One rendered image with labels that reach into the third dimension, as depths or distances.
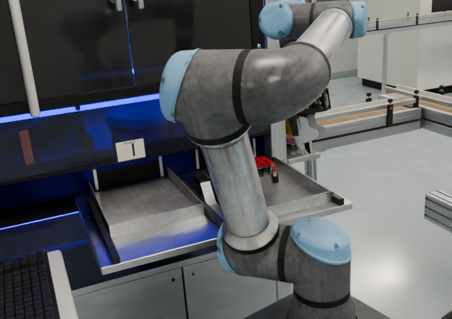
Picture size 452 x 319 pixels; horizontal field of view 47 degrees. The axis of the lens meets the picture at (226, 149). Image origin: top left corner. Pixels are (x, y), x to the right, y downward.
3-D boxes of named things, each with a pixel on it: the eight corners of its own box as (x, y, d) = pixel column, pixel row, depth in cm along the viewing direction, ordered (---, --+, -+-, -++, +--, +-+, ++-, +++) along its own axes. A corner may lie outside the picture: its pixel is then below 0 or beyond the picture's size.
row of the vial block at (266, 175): (222, 186, 162) (221, 172, 161) (274, 174, 168) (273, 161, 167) (225, 188, 160) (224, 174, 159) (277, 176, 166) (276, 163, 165)
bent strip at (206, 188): (201, 201, 153) (200, 182, 151) (211, 198, 154) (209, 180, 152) (220, 220, 140) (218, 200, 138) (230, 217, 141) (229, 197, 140)
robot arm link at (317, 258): (346, 307, 100) (346, 244, 95) (278, 295, 105) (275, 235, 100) (356, 274, 110) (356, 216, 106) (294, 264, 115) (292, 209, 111)
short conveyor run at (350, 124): (275, 162, 190) (273, 120, 185) (256, 151, 204) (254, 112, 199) (423, 130, 214) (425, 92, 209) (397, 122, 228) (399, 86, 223)
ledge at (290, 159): (270, 153, 194) (270, 149, 193) (300, 147, 199) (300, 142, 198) (288, 164, 182) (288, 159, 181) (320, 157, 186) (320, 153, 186)
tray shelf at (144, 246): (74, 201, 164) (74, 196, 163) (273, 159, 188) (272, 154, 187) (101, 275, 122) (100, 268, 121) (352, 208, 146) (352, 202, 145)
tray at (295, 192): (202, 182, 167) (202, 171, 166) (274, 165, 176) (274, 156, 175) (247, 224, 137) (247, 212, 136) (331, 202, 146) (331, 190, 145)
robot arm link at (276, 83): (314, 63, 68) (368, -14, 108) (236, 63, 72) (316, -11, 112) (318, 143, 73) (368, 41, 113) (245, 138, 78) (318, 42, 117)
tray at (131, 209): (90, 192, 165) (88, 182, 164) (169, 175, 174) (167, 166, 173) (110, 237, 135) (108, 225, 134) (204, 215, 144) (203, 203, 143)
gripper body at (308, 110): (319, 115, 119) (312, 62, 118) (286, 119, 124) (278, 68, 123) (331, 111, 126) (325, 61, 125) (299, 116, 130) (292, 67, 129)
